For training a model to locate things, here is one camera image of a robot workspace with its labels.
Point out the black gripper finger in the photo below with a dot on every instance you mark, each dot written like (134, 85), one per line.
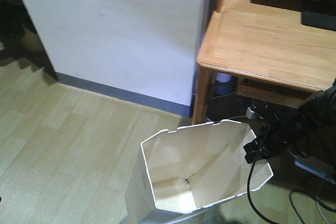
(254, 152)

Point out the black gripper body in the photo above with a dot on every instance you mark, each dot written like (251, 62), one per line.
(277, 137)

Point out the white plastic trash bin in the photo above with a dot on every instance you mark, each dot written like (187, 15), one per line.
(185, 172)

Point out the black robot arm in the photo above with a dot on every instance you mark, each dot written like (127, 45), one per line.
(315, 112)

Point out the wooden desk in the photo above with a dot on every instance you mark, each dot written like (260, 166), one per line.
(264, 43)

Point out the black monitor stand base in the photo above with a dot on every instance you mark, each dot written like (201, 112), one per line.
(318, 20)

